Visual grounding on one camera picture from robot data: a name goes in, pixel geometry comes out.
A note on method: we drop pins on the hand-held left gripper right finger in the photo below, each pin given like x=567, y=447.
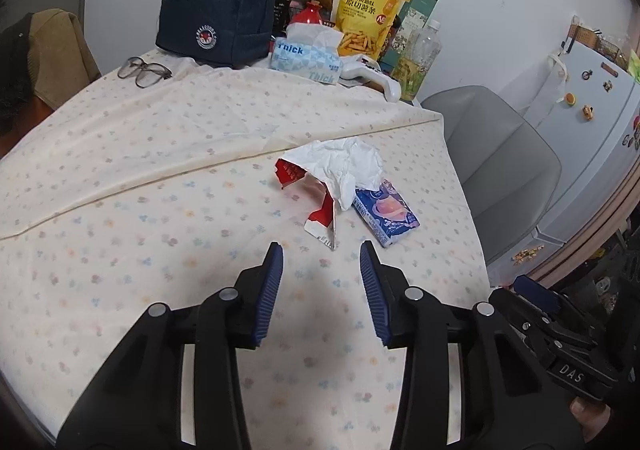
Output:
x=372, y=295

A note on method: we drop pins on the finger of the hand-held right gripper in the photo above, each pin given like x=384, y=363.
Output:
x=517, y=310
x=537, y=290

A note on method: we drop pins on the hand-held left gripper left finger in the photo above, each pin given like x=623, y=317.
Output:
x=270, y=295

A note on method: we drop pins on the blue tissue packet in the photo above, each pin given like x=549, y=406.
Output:
x=385, y=212

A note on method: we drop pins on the red white paper wrapper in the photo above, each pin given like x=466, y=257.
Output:
x=320, y=220

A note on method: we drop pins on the white tissue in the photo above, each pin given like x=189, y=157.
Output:
x=350, y=164

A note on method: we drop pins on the person's right hand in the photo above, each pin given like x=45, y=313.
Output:
x=587, y=417

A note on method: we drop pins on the gold ornament magnet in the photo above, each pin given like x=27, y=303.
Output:
x=525, y=255

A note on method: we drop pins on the dark shelving unit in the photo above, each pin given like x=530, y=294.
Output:
x=615, y=270

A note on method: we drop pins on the white refrigerator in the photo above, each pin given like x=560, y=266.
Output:
x=590, y=169

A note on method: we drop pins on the grey upholstered chair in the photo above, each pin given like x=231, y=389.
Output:
x=490, y=139

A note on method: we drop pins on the cluster of colourful fridge magnets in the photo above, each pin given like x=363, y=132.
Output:
x=634, y=132

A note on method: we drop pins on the burger magnet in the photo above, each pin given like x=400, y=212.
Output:
x=570, y=98

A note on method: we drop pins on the white game controller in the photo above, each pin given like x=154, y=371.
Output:
x=387, y=87

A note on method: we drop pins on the blue white tissue pack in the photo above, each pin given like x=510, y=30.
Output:
x=300, y=59

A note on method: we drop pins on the clear plastic bottle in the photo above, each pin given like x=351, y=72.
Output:
x=420, y=59

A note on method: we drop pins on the dark-framed eyeglasses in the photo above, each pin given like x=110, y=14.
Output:
x=150, y=77

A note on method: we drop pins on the brown storage box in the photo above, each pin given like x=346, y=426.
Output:
x=580, y=35

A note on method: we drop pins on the red vase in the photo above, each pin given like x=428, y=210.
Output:
x=306, y=15

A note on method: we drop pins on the yellow snack bag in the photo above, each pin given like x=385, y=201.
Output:
x=365, y=4

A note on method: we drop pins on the brown jacket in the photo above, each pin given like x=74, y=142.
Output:
x=55, y=54

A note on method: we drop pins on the black jacket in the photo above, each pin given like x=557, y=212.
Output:
x=12, y=79

